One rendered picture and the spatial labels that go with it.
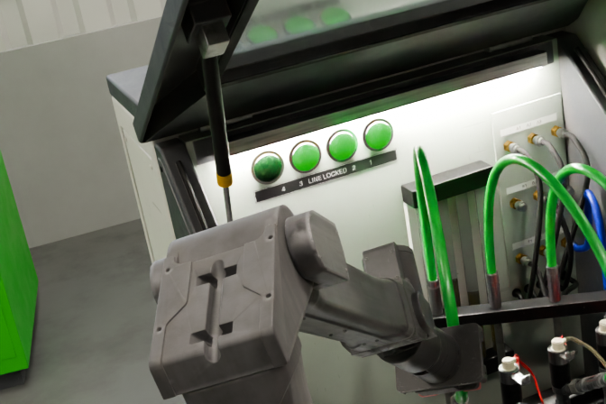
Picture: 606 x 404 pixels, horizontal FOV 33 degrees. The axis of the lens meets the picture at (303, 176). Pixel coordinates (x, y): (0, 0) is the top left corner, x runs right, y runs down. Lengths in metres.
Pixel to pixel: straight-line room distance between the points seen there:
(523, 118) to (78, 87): 3.67
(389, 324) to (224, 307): 0.34
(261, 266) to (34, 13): 4.49
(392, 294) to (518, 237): 0.80
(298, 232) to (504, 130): 1.05
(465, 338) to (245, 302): 0.59
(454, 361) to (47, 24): 4.11
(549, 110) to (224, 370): 1.18
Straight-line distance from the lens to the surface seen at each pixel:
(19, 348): 3.92
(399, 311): 0.92
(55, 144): 5.15
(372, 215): 1.56
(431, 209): 1.20
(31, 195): 5.22
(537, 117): 1.66
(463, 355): 1.12
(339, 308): 0.74
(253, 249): 0.59
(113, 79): 1.66
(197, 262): 0.61
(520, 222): 1.70
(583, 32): 1.67
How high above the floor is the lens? 1.86
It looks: 20 degrees down
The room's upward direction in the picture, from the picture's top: 10 degrees counter-clockwise
